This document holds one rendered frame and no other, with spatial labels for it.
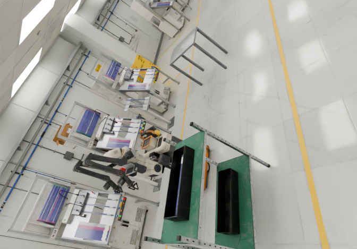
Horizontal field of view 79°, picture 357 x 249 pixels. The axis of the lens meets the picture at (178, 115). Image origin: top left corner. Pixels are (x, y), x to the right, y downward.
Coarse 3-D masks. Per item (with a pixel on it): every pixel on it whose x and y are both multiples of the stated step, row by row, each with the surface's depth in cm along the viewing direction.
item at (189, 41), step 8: (192, 32) 382; (200, 32) 386; (184, 40) 398; (192, 40) 364; (176, 48) 416; (184, 48) 379; (200, 48) 364; (176, 56) 395; (184, 56) 439; (208, 56) 376; (184, 72) 420; (192, 80) 432
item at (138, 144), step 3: (141, 129) 454; (138, 135) 443; (144, 135) 452; (138, 138) 440; (138, 141) 437; (141, 141) 442; (138, 144) 434; (141, 144) 439; (135, 147) 428; (138, 147) 432; (138, 150) 429; (141, 150) 433; (141, 153) 430
